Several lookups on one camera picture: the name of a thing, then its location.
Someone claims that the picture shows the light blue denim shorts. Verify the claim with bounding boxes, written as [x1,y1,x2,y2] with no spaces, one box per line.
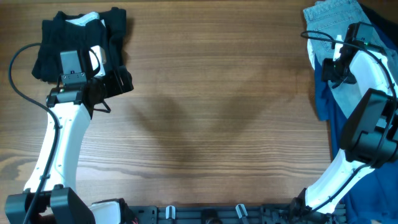
[303,0,397,118]

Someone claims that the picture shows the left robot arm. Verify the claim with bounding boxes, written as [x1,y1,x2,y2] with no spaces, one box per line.
[5,46,137,223]

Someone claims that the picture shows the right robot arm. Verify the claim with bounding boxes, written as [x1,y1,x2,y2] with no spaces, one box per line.
[286,22,397,223]

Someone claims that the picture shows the white garment under pile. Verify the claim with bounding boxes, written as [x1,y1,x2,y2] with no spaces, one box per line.
[307,40,316,69]

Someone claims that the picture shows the black garment top right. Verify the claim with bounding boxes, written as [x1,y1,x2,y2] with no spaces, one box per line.
[359,3,397,51]

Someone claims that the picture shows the folded black garment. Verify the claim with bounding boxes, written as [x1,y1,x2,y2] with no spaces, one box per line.
[32,7,127,82]

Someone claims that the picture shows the dark blue shirt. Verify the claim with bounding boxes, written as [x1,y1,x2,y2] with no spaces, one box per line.
[314,55,397,223]

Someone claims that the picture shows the left white rail clip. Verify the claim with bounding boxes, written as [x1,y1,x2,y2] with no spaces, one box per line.
[165,205,176,220]

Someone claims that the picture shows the white rail clip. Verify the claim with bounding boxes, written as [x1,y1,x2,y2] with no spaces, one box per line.
[235,203,249,224]
[165,205,176,220]

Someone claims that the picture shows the right white rail clip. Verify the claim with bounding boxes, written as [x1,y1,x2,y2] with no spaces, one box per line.
[235,203,249,224]

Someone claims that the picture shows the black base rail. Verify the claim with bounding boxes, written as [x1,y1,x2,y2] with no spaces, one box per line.
[129,204,348,224]

